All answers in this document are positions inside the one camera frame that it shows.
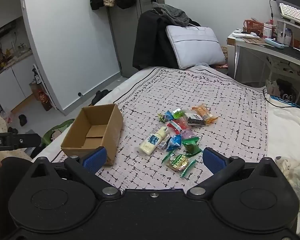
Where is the black jacket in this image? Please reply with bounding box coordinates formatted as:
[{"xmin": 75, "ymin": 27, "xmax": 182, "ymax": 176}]
[{"xmin": 132, "ymin": 10, "xmax": 178, "ymax": 71}]

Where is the black and white snack packet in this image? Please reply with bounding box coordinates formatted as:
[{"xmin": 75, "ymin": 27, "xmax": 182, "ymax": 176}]
[{"xmin": 184, "ymin": 112, "xmax": 206, "ymax": 127}]

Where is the purple snack packet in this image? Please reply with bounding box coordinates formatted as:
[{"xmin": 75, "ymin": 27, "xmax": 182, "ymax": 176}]
[{"xmin": 181, "ymin": 129, "xmax": 194, "ymax": 141}]

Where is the red labelled cardboard box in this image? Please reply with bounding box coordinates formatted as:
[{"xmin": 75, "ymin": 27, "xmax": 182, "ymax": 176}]
[{"xmin": 29, "ymin": 82, "xmax": 53, "ymax": 112}]

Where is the white keyboard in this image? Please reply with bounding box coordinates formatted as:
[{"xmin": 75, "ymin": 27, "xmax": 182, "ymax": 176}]
[{"xmin": 279, "ymin": 2, "xmax": 300, "ymax": 28}]

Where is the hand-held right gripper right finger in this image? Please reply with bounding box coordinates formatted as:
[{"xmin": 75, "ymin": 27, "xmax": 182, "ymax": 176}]
[{"xmin": 187, "ymin": 147, "xmax": 286, "ymax": 198}]

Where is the orange plastic basket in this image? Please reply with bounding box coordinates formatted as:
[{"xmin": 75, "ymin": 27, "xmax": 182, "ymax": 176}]
[{"xmin": 243, "ymin": 18, "xmax": 265, "ymax": 35}]

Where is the black cable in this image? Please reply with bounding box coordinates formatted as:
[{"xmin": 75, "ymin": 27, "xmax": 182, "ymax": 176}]
[{"xmin": 269, "ymin": 0, "xmax": 277, "ymax": 22}]

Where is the white plastic bag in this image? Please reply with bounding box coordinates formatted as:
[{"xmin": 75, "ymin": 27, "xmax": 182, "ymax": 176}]
[{"xmin": 265, "ymin": 79, "xmax": 282, "ymax": 96}]

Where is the brown cardboard box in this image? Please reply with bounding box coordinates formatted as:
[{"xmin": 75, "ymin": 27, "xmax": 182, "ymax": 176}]
[{"xmin": 61, "ymin": 103, "xmax": 124, "ymax": 167}]

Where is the green cartoon cushion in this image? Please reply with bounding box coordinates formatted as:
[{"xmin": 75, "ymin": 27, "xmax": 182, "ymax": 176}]
[{"xmin": 41, "ymin": 118, "xmax": 76, "ymax": 147}]

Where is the white kitchen cabinet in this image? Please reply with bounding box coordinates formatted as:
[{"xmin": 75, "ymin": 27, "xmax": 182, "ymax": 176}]
[{"xmin": 0, "ymin": 54, "xmax": 38, "ymax": 110}]

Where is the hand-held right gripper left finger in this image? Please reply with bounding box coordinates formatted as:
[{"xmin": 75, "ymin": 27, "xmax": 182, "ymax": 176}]
[{"xmin": 25, "ymin": 146, "xmax": 122, "ymax": 198}]

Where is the light blue handheld device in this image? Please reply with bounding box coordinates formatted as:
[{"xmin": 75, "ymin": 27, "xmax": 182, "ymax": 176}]
[{"xmin": 264, "ymin": 37, "xmax": 290, "ymax": 50}]

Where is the pale printed cloth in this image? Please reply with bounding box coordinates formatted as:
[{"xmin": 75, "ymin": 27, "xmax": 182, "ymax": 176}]
[{"xmin": 274, "ymin": 155, "xmax": 300, "ymax": 202}]

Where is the blue and white snack packet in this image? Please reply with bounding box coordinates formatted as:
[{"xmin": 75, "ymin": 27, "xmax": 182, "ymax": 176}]
[{"xmin": 166, "ymin": 134, "xmax": 182, "ymax": 152}]

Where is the dark green snack packet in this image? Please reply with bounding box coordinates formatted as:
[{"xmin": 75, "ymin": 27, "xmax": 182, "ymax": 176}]
[{"xmin": 182, "ymin": 137, "xmax": 201, "ymax": 156}]

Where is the white desk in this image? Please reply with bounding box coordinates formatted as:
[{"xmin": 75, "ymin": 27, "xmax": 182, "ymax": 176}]
[{"xmin": 227, "ymin": 27, "xmax": 300, "ymax": 105}]

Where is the grey cushion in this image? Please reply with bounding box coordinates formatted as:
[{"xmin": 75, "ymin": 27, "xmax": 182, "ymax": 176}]
[{"xmin": 165, "ymin": 25, "xmax": 226, "ymax": 70}]

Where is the clear plastic snack packet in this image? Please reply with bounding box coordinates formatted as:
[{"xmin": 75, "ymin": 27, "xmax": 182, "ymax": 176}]
[{"xmin": 157, "ymin": 135, "xmax": 171, "ymax": 151}]

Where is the orange cracker packet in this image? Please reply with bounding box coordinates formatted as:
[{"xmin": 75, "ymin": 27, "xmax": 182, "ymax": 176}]
[{"xmin": 191, "ymin": 104, "xmax": 218, "ymax": 125}]

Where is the green striped cookie packet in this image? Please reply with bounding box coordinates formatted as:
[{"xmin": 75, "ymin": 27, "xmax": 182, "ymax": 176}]
[{"xmin": 162, "ymin": 152, "xmax": 197, "ymax": 178}]

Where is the white duvet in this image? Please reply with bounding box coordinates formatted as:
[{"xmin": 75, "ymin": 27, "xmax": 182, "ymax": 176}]
[{"xmin": 264, "ymin": 94, "xmax": 300, "ymax": 161}]

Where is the grey knitted sweater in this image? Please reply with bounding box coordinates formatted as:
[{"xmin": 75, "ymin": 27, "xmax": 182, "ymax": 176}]
[{"xmin": 152, "ymin": 2, "xmax": 191, "ymax": 27}]

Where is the pale yellow snack packet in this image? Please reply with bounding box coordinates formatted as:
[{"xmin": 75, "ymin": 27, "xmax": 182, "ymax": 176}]
[{"xmin": 137, "ymin": 126, "xmax": 171, "ymax": 156}]

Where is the black patterned white blanket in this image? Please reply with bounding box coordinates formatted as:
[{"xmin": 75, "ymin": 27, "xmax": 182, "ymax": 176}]
[{"xmin": 32, "ymin": 66, "xmax": 270, "ymax": 207}]

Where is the red snack packet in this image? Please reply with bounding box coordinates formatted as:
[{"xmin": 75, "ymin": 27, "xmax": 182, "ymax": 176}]
[{"xmin": 167, "ymin": 120, "xmax": 182, "ymax": 134}]

